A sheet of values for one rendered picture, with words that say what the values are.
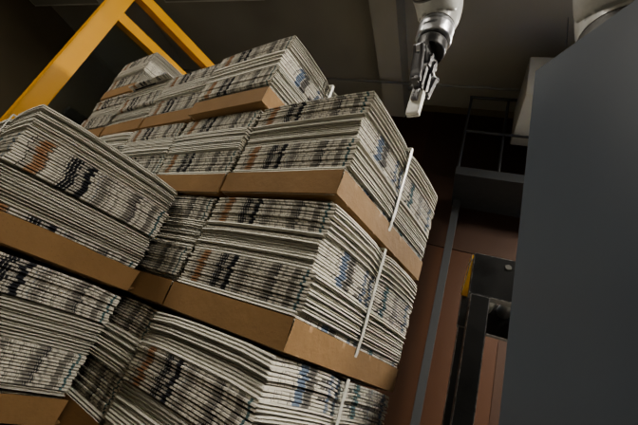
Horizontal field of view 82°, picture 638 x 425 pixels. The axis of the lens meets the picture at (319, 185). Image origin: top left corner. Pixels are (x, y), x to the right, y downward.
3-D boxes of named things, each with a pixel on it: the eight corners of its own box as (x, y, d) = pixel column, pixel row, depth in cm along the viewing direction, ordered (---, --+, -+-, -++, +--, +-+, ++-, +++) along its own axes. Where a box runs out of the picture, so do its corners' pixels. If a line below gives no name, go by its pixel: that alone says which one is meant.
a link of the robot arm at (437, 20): (414, 18, 95) (408, 33, 93) (449, 8, 90) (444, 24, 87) (424, 46, 101) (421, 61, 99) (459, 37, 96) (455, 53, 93)
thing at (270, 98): (261, 100, 82) (268, 85, 83) (187, 114, 99) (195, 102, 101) (300, 142, 92) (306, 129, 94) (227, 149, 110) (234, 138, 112)
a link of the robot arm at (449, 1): (424, 48, 102) (405, 9, 94) (435, 11, 109) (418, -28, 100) (463, 37, 95) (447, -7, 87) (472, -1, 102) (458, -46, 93)
